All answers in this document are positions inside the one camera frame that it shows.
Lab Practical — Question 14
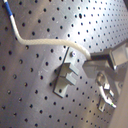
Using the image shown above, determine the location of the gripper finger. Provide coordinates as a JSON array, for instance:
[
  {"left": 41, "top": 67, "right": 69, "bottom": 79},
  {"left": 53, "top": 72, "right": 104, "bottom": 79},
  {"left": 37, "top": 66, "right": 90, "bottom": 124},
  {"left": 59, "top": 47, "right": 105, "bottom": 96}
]
[
  {"left": 83, "top": 61, "right": 128, "bottom": 97},
  {"left": 91, "top": 43, "right": 128, "bottom": 70}
]

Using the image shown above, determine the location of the white braided cable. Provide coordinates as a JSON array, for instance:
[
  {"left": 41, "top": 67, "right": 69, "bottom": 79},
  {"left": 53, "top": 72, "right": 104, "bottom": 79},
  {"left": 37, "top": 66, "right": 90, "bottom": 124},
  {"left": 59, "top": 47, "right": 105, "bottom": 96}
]
[{"left": 1, "top": 0, "right": 117, "bottom": 109}]

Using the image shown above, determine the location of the grey cable routing clip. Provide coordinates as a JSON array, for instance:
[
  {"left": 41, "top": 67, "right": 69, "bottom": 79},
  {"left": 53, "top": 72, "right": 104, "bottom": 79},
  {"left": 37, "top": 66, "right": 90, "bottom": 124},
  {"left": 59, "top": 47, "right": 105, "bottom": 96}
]
[{"left": 54, "top": 47, "right": 79, "bottom": 97}]

